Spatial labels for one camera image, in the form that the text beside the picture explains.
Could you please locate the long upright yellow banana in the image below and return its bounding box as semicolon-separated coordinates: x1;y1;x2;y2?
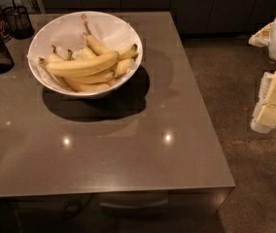
81;14;138;60

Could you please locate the middle small yellow banana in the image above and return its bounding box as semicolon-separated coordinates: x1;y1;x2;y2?
80;33;96;59

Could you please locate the left back yellow banana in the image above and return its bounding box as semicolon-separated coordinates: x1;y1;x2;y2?
47;45;63;63

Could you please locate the right short yellow banana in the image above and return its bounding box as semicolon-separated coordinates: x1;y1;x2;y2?
112;58;134;77

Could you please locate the white bowl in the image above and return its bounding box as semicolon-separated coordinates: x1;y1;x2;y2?
27;12;143;98

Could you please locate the black mesh cup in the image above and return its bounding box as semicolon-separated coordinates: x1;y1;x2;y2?
3;0;34;40

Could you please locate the lower curved yellow banana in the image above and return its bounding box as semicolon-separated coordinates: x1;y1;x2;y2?
68;70;114;83

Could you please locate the large front yellow banana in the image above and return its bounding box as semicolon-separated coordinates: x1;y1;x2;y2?
39;50;120;77

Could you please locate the bottom yellow banana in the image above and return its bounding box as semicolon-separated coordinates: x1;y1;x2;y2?
64;78;110;92

